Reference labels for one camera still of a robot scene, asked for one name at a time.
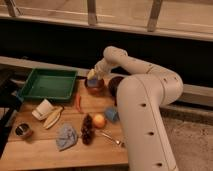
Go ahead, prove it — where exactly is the blue sponge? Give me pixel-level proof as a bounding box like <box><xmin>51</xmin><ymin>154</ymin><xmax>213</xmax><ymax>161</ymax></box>
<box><xmin>87</xmin><ymin>79</ymin><xmax>98</xmax><ymax>87</ymax></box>

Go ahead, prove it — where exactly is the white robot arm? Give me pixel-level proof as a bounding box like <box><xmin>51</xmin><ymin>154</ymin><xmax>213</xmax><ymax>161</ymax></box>
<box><xmin>88</xmin><ymin>46</ymin><xmax>183</xmax><ymax>171</ymax></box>

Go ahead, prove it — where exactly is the brown bowl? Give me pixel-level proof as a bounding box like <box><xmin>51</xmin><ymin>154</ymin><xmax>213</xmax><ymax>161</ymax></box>
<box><xmin>84</xmin><ymin>79</ymin><xmax>105</xmax><ymax>95</ymax></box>

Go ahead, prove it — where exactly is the dark red bowl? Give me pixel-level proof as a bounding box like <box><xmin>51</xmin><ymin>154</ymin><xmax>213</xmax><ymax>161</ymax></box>
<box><xmin>108</xmin><ymin>76</ymin><xmax>123</xmax><ymax>97</ymax></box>

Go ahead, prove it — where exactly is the red chili pepper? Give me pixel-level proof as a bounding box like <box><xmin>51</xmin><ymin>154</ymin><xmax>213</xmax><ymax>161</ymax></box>
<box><xmin>75</xmin><ymin>93</ymin><xmax>82</xmax><ymax>113</ymax></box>

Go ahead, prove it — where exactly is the blue cup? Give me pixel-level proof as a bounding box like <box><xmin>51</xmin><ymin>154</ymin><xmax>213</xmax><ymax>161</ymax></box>
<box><xmin>104</xmin><ymin>107</ymin><xmax>119</xmax><ymax>122</ymax></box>

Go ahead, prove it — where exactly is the orange apple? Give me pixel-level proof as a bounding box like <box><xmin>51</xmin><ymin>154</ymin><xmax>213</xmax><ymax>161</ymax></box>
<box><xmin>93</xmin><ymin>114</ymin><xmax>106</xmax><ymax>129</ymax></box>

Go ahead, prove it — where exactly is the green plastic tray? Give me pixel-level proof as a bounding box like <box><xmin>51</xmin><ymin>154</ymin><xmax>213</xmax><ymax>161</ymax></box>
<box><xmin>20</xmin><ymin>68</ymin><xmax>77</xmax><ymax>102</ymax></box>

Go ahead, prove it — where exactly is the dark grape bunch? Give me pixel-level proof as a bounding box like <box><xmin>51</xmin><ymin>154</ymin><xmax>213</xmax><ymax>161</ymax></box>
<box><xmin>81</xmin><ymin>114</ymin><xmax>94</xmax><ymax>145</ymax></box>

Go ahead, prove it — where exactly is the silver fork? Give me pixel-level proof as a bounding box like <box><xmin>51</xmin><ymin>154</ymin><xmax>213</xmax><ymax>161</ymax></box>
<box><xmin>97</xmin><ymin>130</ymin><xmax>125</xmax><ymax>148</ymax></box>

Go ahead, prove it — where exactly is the yellow banana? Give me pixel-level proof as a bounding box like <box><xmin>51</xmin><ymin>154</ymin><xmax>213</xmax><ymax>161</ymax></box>
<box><xmin>43</xmin><ymin>106</ymin><xmax>63</xmax><ymax>129</ymax></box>

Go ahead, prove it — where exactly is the blue crumpled cloth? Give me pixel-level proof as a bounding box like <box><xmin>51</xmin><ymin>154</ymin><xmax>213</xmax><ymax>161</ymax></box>
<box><xmin>56</xmin><ymin>123</ymin><xmax>78</xmax><ymax>151</ymax></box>

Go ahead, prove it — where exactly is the small metal tin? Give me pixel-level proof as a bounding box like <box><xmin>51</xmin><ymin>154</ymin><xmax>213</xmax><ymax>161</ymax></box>
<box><xmin>15</xmin><ymin>123</ymin><xmax>33</xmax><ymax>139</ymax></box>

